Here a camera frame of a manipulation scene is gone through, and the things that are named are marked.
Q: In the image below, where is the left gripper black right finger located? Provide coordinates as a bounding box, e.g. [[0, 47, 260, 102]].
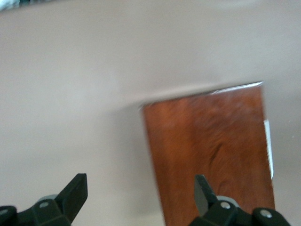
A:
[[188, 174, 291, 226]]

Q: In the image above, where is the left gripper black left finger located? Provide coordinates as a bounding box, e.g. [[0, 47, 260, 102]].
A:
[[0, 173, 88, 226]]

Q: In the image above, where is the wooden drawer with white handle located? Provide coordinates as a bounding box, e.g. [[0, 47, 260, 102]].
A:
[[262, 119, 275, 180]]

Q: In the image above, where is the dark wooden cabinet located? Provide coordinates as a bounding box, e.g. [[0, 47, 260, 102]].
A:
[[141, 81, 277, 226]]

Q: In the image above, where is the brown table cover sheet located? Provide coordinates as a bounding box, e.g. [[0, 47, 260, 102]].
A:
[[0, 0, 301, 226]]

